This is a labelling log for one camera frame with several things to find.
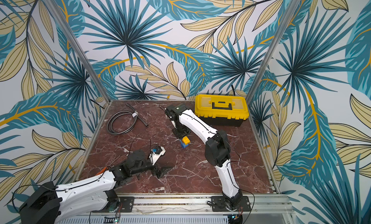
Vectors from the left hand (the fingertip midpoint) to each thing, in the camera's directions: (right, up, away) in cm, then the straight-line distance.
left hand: (167, 162), depth 78 cm
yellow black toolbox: (+33, +29, +15) cm, 47 cm away
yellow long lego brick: (+10, +11, +7) cm, 17 cm away
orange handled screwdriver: (-36, -5, +6) cm, 37 cm away
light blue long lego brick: (+9, +7, +11) cm, 16 cm away
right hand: (+9, +13, +10) cm, 19 cm away
